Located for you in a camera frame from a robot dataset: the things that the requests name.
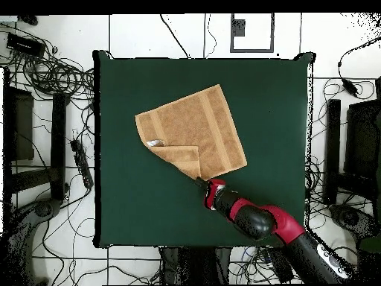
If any orange terry towel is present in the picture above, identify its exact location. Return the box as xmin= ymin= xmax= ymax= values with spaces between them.
xmin=134 ymin=83 xmax=249 ymax=182

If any black inline power adapter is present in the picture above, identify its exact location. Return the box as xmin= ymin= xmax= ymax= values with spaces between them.
xmin=342 ymin=78 xmax=359 ymax=98

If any black power strip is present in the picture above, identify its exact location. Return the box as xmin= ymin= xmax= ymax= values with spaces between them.
xmin=266 ymin=247 xmax=295 ymax=284
xmin=70 ymin=139 xmax=95 ymax=189

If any dark grey pedestal leg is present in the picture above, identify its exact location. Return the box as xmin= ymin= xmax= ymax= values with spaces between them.
xmin=5 ymin=198 xmax=63 ymax=285
xmin=328 ymin=203 xmax=380 ymax=242

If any black rectangular box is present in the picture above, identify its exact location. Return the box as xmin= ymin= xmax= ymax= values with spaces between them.
xmin=6 ymin=33 xmax=46 ymax=57

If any grey square floor frame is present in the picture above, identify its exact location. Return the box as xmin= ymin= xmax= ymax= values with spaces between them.
xmin=229 ymin=13 xmax=275 ymax=54

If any dark green table cloth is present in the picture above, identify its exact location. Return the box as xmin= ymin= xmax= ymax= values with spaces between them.
xmin=92 ymin=50 xmax=316 ymax=249

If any black floor cable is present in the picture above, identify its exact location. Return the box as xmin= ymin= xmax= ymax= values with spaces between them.
xmin=159 ymin=13 xmax=191 ymax=59

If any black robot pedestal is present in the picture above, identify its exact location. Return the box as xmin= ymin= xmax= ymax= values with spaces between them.
xmin=159 ymin=246 xmax=232 ymax=285

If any black cable tangle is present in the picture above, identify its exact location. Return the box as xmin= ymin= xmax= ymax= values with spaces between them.
xmin=0 ymin=23 xmax=96 ymax=102

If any black frame stand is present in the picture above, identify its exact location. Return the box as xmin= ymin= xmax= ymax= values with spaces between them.
xmin=2 ymin=67 xmax=70 ymax=203
xmin=323 ymin=76 xmax=381 ymax=206

